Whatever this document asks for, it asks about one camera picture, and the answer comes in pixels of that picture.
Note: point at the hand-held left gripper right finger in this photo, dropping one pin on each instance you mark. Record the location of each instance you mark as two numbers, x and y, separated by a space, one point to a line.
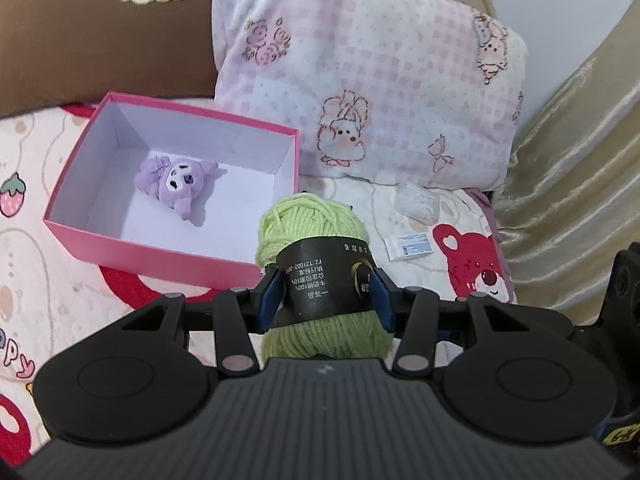
384 305

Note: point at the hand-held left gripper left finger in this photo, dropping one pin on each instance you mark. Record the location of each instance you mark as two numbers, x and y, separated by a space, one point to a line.
270 295

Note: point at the green yarn ball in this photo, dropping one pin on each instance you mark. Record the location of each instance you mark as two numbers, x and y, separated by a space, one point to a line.
310 340

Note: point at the clear plastic packet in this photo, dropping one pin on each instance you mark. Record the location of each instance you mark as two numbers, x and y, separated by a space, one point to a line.
417 202

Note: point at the pink cardboard box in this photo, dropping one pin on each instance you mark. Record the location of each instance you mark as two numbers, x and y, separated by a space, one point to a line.
150 260

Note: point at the purple plush toy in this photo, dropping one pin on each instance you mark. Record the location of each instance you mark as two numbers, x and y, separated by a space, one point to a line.
175 180

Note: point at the small white blue carton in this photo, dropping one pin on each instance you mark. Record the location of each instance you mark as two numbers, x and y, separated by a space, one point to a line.
407 246

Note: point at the gold satin curtain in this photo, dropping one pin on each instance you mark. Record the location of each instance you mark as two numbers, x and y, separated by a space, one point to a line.
575 160

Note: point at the printed bear blanket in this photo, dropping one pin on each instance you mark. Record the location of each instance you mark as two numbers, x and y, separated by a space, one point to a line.
50 285

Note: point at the pink checked pillow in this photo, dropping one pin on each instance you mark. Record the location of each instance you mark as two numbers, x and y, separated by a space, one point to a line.
375 60

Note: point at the brown cloud cushion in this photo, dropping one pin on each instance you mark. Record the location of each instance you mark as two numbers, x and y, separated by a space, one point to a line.
75 50

